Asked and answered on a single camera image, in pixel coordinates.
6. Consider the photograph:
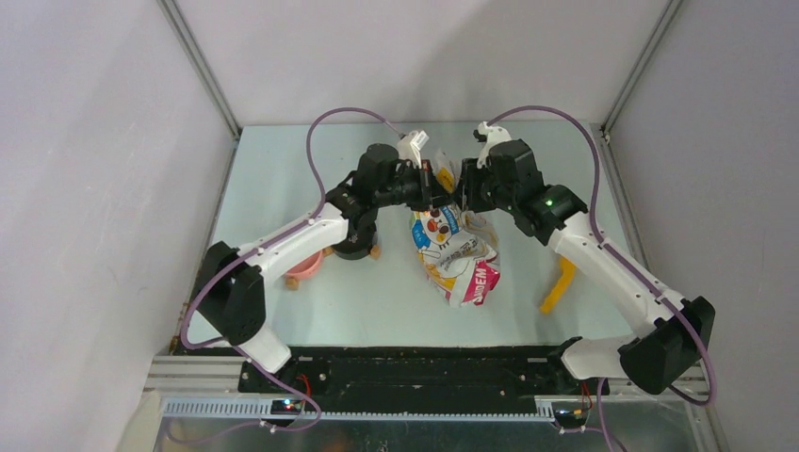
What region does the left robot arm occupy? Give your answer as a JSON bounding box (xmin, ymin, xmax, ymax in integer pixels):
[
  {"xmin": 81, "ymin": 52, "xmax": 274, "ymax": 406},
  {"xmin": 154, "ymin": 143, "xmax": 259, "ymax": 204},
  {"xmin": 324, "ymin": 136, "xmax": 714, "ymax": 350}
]
[{"xmin": 184, "ymin": 144, "xmax": 452, "ymax": 393}]

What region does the wooden bowl stand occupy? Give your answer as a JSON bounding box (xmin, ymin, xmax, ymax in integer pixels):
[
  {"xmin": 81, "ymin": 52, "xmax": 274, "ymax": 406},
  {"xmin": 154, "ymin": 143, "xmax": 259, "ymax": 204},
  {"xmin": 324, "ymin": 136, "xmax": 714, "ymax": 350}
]
[{"xmin": 283, "ymin": 245, "xmax": 382, "ymax": 291}]

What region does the black pet bowl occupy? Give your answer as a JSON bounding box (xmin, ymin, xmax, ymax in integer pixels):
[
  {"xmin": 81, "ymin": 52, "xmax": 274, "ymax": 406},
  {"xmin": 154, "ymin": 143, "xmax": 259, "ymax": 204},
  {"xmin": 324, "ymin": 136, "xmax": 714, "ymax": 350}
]
[{"xmin": 332, "ymin": 222, "xmax": 381, "ymax": 261}]

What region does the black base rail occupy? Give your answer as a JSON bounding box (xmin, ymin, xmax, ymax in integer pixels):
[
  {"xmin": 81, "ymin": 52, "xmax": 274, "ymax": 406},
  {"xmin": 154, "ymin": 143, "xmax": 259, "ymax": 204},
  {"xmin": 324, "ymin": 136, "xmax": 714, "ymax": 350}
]
[{"xmin": 237, "ymin": 346, "xmax": 610, "ymax": 415}]

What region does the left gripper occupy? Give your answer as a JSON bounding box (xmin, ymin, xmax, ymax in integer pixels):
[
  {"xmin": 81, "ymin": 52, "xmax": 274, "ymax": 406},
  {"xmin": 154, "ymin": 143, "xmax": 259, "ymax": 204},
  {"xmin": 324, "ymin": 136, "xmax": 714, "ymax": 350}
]
[{"xmin": 374, "ymin": 160, "xmax": 455, "ymax": 214}]

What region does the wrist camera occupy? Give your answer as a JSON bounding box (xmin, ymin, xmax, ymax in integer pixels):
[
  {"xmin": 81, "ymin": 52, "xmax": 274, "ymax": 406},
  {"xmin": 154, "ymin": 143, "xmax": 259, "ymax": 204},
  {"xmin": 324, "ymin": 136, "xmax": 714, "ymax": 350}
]
[
  {"xmin": 397, "ymin": 130, "xmax": 429, "ymax": 169},
  {"xmin": 474, "ymin": 121, "xmax": 513, "ymax": 170}
]

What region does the yellow plastic scoop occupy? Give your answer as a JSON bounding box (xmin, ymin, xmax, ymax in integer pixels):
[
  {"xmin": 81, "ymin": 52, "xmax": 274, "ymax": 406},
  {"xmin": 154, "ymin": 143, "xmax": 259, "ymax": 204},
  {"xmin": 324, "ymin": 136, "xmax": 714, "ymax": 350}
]
[{"xmin": 539, "ymin": 256, "xmax": 577, "ymax": 315}]

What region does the cat food bag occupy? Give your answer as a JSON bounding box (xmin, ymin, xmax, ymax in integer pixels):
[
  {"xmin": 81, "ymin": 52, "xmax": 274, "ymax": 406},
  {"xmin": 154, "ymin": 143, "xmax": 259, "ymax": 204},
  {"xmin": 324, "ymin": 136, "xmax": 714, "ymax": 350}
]
[{"xmin": 410, "ymin": 148, "xmax": 502, "ymax": 308}]

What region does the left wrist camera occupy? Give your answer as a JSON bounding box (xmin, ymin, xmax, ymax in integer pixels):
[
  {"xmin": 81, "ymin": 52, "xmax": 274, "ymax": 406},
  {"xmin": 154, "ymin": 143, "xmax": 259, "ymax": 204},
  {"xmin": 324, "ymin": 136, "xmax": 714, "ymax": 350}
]
[{"xmin": 397, "ymin": 130, "xmax": 429, "ymax": 169}]

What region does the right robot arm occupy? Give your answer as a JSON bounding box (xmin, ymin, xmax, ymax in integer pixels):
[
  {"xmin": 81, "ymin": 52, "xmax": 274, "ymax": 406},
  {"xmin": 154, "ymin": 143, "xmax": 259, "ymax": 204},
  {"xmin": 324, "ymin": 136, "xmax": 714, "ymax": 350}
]
[{"xmin": 454, "ymin": 139, "xmax": 716, "ymax": 395}]

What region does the pink cat bowl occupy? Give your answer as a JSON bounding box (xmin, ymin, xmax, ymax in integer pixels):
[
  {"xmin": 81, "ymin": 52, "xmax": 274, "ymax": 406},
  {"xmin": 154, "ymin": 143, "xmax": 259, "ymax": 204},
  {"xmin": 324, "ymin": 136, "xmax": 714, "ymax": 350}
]
[{"xmin": 285, "ymin": 250, "xmax": 325, "ymax": 281}]

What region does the aluminium frame rail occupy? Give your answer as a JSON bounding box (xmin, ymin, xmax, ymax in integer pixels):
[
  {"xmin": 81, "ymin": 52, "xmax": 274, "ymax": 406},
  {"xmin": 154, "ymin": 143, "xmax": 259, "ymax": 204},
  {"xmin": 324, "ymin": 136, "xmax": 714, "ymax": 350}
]
[{"xmin": 143, "ymin": 355, "xmax": 713, "ymax": 426}]

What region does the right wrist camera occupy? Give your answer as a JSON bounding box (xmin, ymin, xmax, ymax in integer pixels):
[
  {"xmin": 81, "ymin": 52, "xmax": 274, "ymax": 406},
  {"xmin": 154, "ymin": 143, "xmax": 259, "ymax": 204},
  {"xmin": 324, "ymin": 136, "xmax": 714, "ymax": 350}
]
[{"xmin": 474, "ymin": 121, "xmax": 513, "ymax": 170}]

